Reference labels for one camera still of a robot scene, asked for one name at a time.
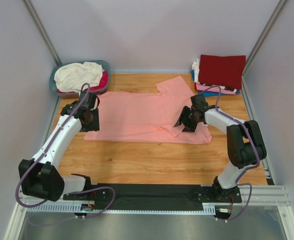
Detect left aluminium frame post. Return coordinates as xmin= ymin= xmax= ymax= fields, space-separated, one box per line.
xmin=21 ymin=0 xmax=61 ymax=65

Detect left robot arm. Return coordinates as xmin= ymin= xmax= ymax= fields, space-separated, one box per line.
xmin=15 ymin=91 xmax=100 ymax=202

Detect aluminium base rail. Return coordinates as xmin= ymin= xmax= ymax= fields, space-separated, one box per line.
xmin=19 ymin=184 xmax=290 ymax=216

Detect white folded t-shirt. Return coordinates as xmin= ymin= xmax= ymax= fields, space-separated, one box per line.
xmin=192 ymin=59 xmax=200 ymax=84

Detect aluminium frame post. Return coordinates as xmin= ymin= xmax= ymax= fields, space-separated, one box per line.
xmin=21 ymin=0 xmax=61 ymax=65
xmin=241 ymin=0 xmax=290 ymax=73

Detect blue folded t-shirt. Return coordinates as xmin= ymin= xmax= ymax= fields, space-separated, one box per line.
xmin=190 ymin=70 xmax=241 ymax=97

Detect dark red folded t-shirt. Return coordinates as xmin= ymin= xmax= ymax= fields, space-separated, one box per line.
xmin=199 ymin=54 xmax=246 ymax=90

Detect cream white t-shirt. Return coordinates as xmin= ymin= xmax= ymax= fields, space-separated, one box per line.
xmin=54 ymin=61 xmax=105 ymax=93

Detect magenta t-shirt in basket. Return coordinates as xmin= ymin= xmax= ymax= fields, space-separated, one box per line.
xmin=55 ymin=70 xmax=109 ymax=95

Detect right aluminium frame post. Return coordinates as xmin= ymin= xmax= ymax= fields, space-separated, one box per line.
xmin=241 ymin=0 xmax=290 ymax=73

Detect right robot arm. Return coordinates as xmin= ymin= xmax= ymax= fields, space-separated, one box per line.
xmin=175 ymin=94 xmax=267 ymax=203

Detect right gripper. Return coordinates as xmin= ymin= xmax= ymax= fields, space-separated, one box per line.
xmin=174 ymin=106 xmax=200 ymax=134

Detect grey laundry basket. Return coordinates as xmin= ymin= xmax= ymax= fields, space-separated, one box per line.
xmin=49 ymin=60 xmax=111 ymax=98

